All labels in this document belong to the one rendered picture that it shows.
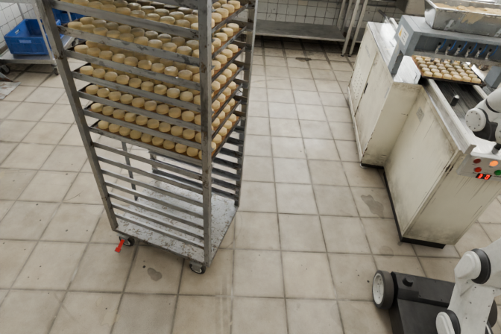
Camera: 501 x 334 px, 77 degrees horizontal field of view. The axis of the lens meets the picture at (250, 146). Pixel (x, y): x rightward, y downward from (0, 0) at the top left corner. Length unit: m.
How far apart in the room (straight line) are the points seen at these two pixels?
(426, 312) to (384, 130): 1.24
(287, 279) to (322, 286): 0.21
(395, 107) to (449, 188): 0.72
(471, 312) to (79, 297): 1.92
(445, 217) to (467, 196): 0.20
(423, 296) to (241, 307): 0.96
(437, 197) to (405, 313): 0.66
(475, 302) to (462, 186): 0.61
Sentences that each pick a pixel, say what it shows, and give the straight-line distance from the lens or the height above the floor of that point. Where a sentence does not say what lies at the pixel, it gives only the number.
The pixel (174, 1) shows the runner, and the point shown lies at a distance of 1.05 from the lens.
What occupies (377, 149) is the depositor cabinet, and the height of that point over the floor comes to 0.25.
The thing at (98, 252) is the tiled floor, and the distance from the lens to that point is 2.21.
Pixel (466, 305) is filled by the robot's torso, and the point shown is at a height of 0.44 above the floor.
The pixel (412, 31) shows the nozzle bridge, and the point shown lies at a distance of 2.29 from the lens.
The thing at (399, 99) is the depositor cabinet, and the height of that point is 0.71.
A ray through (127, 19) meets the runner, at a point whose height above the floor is 1.42.
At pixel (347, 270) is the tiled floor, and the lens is 2.18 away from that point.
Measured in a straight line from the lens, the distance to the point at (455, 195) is 2.14.
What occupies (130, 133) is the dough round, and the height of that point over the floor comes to 0.88.
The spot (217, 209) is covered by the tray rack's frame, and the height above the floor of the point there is 0.15.
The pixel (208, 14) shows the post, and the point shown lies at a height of 1.49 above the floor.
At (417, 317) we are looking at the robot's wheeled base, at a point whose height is 0.17.
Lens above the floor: 1.78
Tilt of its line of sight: 39 degrees down
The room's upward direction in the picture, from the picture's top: 6 degrees clockwise
